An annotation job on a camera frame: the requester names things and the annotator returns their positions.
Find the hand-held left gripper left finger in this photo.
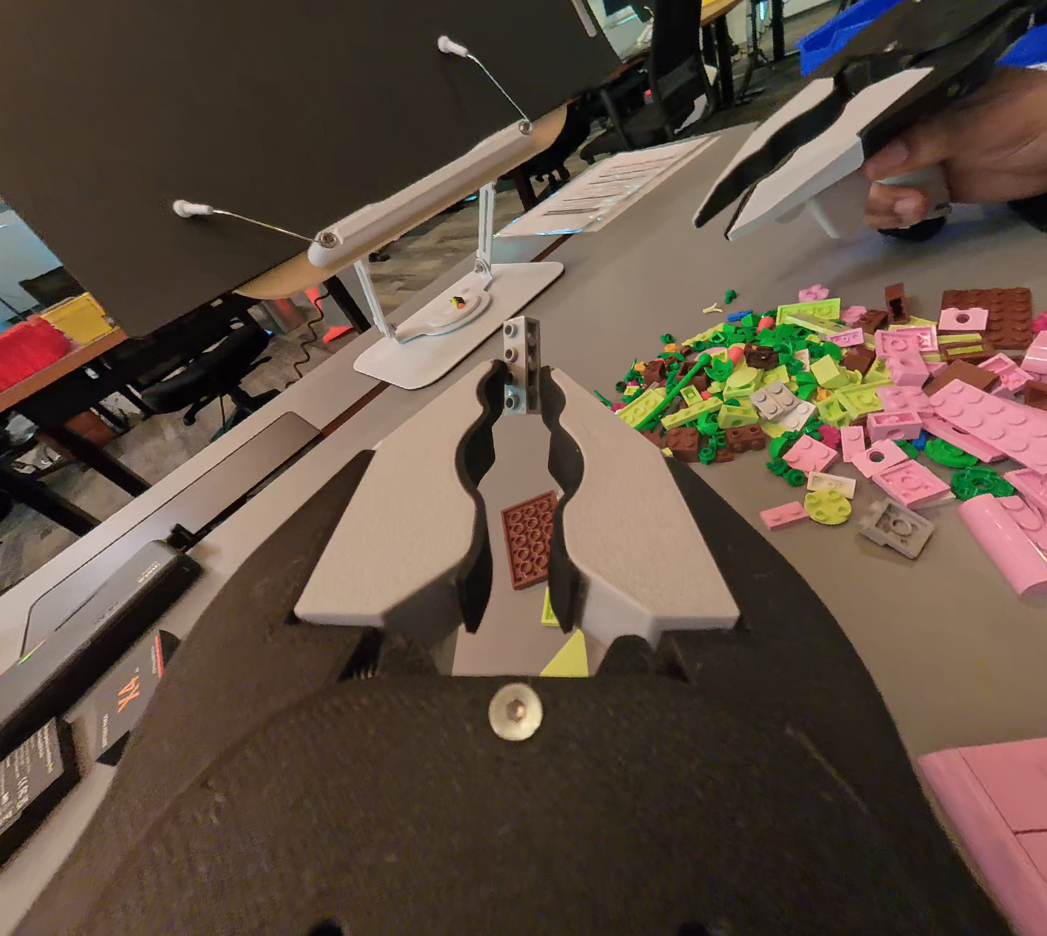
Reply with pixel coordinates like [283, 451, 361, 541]
[294, 364, 500, 671]

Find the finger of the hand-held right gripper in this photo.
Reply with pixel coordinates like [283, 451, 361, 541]
[695, 79, 847, 230]
[726, 69, 934, 240]

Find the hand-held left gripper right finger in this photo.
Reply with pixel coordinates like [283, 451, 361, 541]
[550, 370, 741, 671]

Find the pile of mixed toy bricks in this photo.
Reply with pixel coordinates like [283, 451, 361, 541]
[601, 282, 1047, 602]

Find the pink rounded tile block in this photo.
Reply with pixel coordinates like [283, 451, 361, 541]
[916, 738, 1047, 936]

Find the person's right hand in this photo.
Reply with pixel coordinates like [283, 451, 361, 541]
[864, 65, 1047, 230]

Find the blue plastic bin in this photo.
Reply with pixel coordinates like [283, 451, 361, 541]
[797, 0, 942, 77]

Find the brown rectangular plate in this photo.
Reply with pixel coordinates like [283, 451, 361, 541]
[500, 491, 562, 591]

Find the lime smooth tile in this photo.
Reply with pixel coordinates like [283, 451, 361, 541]
[541, 629, 590, 678]

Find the black office chair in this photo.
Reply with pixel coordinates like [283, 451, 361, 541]
[646, 0, 725, 140]
[139, 323, 271, 430]

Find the printed paper sheet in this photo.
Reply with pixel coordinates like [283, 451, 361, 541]
[495, 135, 723, 239]

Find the grey square plate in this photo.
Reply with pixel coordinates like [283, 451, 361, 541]
[856, 498, 936, 559]

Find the black box orange mark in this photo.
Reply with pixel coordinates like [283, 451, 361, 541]
[82, 629, 183, 767]

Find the long flat black device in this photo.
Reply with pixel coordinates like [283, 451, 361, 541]
[0, 544, 204, 745]

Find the long pink curved brick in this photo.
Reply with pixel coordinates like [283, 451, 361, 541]
[955, 493, 1047, 600]

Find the red bin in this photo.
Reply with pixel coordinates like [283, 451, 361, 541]
[0, 318, 70, 393]

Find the small black box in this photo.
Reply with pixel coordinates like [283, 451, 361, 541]
[0, 717, 80, 865]

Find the large black panel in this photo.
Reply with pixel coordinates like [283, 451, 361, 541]
[0, 0, 624, 339]

